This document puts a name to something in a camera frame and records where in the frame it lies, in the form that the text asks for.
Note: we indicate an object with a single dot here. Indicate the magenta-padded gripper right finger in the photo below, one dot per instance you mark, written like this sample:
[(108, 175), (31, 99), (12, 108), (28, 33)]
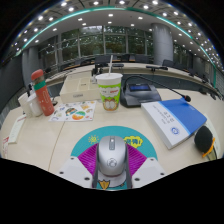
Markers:
[(148, 170)]

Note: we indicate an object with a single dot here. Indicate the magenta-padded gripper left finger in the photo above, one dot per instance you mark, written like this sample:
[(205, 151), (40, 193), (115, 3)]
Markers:
[(75, 170)]

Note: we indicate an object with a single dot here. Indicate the silver grey computer mouse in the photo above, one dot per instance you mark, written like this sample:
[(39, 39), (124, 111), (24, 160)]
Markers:
[(112, 156)]

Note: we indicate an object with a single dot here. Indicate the round teal cartoon mouse pad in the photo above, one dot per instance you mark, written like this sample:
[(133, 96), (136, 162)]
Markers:
[(85, 140)]

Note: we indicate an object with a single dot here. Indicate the blue and white book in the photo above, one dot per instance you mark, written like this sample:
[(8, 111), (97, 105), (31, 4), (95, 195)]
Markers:
[(173, 120)]

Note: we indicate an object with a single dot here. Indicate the colourful sticker sheet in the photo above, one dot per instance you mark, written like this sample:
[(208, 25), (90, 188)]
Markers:
[(73, 111)]

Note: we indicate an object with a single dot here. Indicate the cream paper booklet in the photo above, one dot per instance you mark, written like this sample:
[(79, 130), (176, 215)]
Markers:
[(17, 128)]

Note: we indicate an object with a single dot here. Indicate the white lidded mug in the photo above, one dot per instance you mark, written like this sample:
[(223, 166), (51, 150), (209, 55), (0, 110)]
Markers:
[(36, 106)]

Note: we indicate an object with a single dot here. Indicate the red bottle with green band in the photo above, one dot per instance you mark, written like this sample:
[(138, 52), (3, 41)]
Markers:
[(44, 96)]

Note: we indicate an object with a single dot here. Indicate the cream cardboard box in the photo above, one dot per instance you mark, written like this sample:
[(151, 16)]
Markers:
[(78, 90)]

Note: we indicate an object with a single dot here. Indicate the printed paper cup with straw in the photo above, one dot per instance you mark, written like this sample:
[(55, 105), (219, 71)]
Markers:
[(109, 95)]

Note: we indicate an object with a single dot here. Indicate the tall white plastic cup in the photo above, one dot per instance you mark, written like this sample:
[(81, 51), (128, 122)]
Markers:
[(22, 105)]

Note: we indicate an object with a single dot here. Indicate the far desk microphone units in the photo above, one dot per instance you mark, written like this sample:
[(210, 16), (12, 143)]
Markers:
[(156, 68)]

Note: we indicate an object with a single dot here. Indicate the long curved conference desk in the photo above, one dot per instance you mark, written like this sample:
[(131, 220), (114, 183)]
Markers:
[(133, 68)]

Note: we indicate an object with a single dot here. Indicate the dark office chairs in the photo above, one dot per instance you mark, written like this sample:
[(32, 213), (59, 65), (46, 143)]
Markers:
[(101, 60)]

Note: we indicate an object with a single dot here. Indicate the ceiling lights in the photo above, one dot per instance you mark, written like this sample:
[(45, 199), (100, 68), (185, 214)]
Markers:
[(110, 15)]

